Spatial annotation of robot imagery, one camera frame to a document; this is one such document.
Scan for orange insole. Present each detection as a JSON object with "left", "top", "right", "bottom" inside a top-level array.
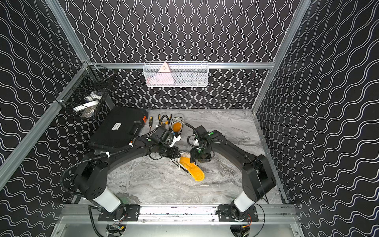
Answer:
[
  {"left": 171, "top": 121, "right": 183, "bottom": 133},
  {"left": 179, "top": 157, "right": 205, "bottom": 182}
]

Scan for black white sneaker with laces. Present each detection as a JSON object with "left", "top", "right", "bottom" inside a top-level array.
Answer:
[{"left": 170, "top": 114, "right": 185, "bottom": 133}]

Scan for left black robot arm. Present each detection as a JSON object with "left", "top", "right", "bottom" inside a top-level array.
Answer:
[{"left": 74, "top": 133, "right": 181, "bottom": 219}]

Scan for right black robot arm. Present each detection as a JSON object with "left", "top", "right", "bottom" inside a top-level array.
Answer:
[{"left": 190, "top": 126, "right": 276, "bottom": 213}]

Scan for yellow black pliers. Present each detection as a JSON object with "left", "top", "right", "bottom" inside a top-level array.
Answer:
[{"left": 159, "top": 114, "right": 172, "bottom": 126}]

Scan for black yellow screwdriver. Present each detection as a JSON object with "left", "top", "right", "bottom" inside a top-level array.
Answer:
[{"left": 149, "top": 117, "right": 154, "bottom": 128}]

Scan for black plastic tool case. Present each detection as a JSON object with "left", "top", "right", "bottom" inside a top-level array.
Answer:
[{"left": 88, "top": 107, "right": 149, "bottom": 151}]

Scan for pink triangular item in basket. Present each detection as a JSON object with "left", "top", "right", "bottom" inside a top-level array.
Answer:
[{"left": 151, "top": 62, "right": 174, "bottom": 86}]

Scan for white items in black basket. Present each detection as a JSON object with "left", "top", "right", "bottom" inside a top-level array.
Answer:
[{"left": 73, "top": 92, "right": 102, "bottom": 119}]

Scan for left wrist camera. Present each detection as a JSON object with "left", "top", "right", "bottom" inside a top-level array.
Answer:
[{"left": 151, "top": 126, "right": 173, "bottom": 146}]

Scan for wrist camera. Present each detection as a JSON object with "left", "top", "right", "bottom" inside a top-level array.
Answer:
[
  {"left": 194, "top": 125, "right": 209, "bottom": 141},
  {"left": 151, "top": 126, "right": 173, "bottom": 146}
]

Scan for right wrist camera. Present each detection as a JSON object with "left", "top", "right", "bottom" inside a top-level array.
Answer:
[{"left": 194, "top": 125, "right": 209, "bottom": 141}]

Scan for left corrugated black cable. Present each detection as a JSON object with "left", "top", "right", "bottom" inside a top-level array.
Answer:
[{"left": 60, "top": 145, "right": 132, "bottom": 198}]

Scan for white wire wall basket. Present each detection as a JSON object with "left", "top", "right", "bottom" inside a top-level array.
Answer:
[{"left": 143, "top": 61, "right": 209, "bottom": 88}]

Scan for black wire corner basket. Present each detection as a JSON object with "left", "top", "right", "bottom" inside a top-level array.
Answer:
[{"left": 56, "top": 62, "right": 116, "bottom": 119}]

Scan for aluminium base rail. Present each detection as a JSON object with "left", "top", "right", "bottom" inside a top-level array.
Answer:
[{"left": 59, "top": 203, "right": 300, "bottom": 225}]

